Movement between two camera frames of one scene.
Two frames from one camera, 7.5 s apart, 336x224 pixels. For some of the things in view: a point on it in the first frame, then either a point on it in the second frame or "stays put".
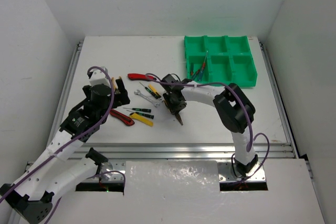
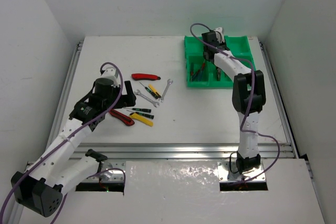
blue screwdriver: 202,68 stays put
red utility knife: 127,120 stays put
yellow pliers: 179,118 → 219,73
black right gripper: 174,108 → 222,43
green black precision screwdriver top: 151,92 stays put
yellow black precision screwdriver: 154,91 stays put
